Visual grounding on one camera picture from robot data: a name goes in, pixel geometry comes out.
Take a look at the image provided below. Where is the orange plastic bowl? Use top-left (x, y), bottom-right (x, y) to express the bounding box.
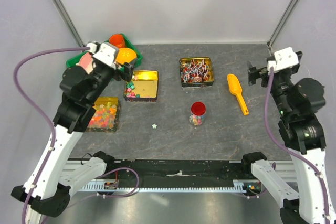
top-left (116, 47), bottom-right (137, 64)

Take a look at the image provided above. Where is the tin of bright star candies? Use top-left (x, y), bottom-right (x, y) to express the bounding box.
top-left (86, 97), bottom-right (121, 132)

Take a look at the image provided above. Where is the tin of pastel star candies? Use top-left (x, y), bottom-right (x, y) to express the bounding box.
top-left (123, 70), bottom-right (159, 103)

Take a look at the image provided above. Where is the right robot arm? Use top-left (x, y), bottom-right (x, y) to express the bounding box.
top-left (240, 47), bottom-right (335, 223)

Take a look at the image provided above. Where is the orange plastic cup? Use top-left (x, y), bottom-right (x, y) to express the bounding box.
top-left (109, 34), bottom-right (126, 48)

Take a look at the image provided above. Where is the pink white plate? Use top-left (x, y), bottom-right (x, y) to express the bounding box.
top-left (76, 52), bottom-right (96, 74)

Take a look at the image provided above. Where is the clear glass jar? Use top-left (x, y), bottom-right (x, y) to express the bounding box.
top-left (188, 112), bottom-right (205, 126)

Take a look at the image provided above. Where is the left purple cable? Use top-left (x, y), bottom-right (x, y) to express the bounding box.
top-left (13, 46), bottom-right (141, 224)

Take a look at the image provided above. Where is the yellow plastic scoop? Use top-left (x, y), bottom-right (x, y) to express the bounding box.
top-left (227, 73), bottom-right (249, 115)

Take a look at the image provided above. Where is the red round lid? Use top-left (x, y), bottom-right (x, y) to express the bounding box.
top-left (191, 102), bottom-right (206, 116)

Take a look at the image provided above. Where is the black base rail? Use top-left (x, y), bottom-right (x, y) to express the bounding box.
top-left (94, 159), bottom-right (257, 189)

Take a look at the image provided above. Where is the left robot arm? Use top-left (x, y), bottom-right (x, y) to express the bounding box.
top-left (11, 58), bottom-right (133, 223)

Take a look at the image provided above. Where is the tin of lollipops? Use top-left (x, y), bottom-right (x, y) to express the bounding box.
top-left (179, 57), bottom-right (215, 88)

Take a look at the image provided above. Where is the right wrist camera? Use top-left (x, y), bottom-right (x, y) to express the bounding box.
top-left (267, 47), bottom-right (299, 74)

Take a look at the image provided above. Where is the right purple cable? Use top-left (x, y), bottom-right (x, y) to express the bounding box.
top-left (263, 67), bottom-right (331, 224)

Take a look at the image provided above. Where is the grey cable duct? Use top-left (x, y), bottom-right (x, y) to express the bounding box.
top-left (79, 179), bottom-right (259, 193)

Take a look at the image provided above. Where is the purple cable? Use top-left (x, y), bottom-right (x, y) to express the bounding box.
top-left (263, 67), bottom-right (331, 224)
top-left (13, 46), bottom-right (141, 224)

